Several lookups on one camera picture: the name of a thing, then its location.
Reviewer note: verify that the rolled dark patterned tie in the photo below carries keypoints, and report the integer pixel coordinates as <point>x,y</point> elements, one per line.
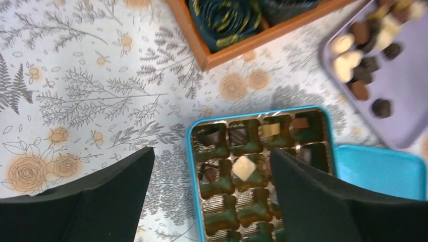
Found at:
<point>279,11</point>

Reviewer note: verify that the teal chocolate box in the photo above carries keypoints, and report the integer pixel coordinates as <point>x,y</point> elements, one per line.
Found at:
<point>234,196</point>

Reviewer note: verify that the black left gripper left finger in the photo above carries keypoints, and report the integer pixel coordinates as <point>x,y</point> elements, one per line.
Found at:
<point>102,206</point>

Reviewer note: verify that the teal box lid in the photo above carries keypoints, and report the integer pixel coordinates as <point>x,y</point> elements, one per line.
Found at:
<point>382,170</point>

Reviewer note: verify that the lavender plastic tray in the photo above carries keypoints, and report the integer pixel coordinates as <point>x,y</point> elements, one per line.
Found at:
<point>402,80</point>

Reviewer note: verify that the pile of assorted chocolates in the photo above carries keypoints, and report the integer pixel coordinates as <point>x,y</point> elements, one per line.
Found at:
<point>377,31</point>

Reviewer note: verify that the rolled dark green tie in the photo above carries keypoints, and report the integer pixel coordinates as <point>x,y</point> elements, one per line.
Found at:
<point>222,23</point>

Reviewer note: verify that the dark heart chocolate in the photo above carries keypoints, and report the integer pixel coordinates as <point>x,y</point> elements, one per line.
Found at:
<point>382,108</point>

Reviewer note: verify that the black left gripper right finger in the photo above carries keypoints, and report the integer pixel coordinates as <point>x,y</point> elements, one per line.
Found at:
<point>316,206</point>

